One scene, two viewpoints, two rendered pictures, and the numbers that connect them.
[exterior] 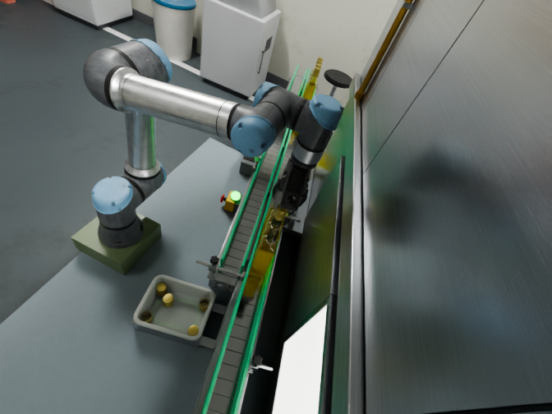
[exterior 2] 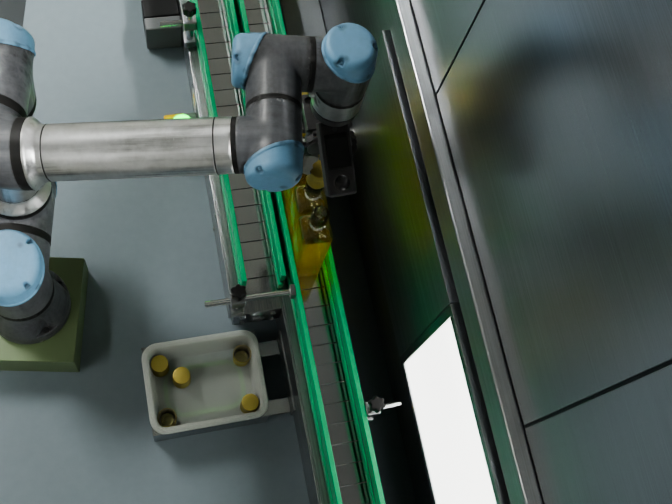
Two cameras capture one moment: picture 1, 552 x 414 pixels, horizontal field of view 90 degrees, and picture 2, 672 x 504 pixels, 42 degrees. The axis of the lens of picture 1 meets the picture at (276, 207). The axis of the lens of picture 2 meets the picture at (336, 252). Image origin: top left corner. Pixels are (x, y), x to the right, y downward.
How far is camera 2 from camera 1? 0.75 m
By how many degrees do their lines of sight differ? 25
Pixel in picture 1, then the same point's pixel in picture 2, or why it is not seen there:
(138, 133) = not seen: hidden behind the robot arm
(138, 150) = not seen: hidden behind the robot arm
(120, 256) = (62, 350)
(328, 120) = (362, 74)
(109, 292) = (76, 409)
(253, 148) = (285, 184)
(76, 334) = (77, 488)
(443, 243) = (544, 264)
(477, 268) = (566, 296)
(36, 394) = not seen: outside the picture
